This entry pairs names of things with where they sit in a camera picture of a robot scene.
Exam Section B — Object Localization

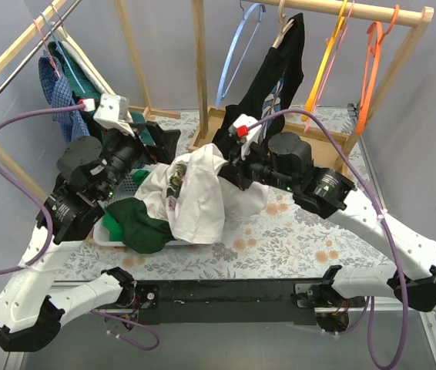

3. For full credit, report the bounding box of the white plastic basket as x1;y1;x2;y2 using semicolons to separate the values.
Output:
95;163;189;247

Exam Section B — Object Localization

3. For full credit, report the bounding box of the white t shirt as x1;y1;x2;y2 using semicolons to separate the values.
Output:
134;144;269;244

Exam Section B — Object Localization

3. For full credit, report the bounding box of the black t shirt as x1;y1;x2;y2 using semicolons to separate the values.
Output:
212;12;305;157

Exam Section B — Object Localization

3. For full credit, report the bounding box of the dark green t shirt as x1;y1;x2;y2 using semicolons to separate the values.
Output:
107;197;173;254

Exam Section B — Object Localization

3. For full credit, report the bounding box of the pink wire hanger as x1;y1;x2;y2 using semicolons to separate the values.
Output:
309;1;355;114

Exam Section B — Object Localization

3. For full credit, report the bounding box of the yellow hanger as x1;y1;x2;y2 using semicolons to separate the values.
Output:
304;0;347;113

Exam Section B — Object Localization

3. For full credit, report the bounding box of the wooden hanger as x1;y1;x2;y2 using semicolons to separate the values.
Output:
272;0;293;49

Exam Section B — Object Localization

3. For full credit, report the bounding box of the light blue hanger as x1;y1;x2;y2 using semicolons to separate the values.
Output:
215;0;267;109

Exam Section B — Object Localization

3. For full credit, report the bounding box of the orange hanger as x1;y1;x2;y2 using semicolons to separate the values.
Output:
354;5;400;135

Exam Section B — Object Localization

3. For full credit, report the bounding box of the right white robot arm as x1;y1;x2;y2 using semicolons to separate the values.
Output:
220;132;436;312

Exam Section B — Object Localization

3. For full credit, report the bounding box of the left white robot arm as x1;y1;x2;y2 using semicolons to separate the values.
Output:
0;122;181;352

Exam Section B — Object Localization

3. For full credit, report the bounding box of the blue checked shirt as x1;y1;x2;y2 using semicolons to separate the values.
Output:
38;52;90;144

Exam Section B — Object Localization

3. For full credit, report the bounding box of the cream plastic hanger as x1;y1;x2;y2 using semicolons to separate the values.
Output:
48;25;119;97

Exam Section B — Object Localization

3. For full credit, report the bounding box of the pink hanger on left rack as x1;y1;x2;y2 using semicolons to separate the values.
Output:
33;19;61;78

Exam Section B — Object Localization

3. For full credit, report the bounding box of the right wooden clothes rack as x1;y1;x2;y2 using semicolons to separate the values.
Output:
187;0;436;177

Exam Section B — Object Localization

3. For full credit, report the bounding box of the wooden clothes rack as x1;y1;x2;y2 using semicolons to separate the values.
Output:
187;0;436;177
0;0;183;201

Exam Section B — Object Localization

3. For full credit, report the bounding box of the left wooden clothes rack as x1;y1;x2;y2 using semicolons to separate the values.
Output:
0;0;183;201

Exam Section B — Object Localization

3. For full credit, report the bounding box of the dark green ruffled garment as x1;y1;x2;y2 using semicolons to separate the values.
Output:
46;40;156;136

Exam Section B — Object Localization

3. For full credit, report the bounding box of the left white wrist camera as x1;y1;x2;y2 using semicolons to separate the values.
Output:
93;93;135;137

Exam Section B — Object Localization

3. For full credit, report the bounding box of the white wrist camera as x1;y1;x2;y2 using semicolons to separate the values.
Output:
93;93;135;137
228;114;262;160

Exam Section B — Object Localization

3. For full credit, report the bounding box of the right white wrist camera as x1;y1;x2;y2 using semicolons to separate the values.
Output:
228;114;262;160

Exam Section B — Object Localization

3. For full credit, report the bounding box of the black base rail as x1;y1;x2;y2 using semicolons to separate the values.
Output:
90;275;357;327

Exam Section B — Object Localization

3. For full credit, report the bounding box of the blue wire hanger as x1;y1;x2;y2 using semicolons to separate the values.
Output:
40;12;86;93

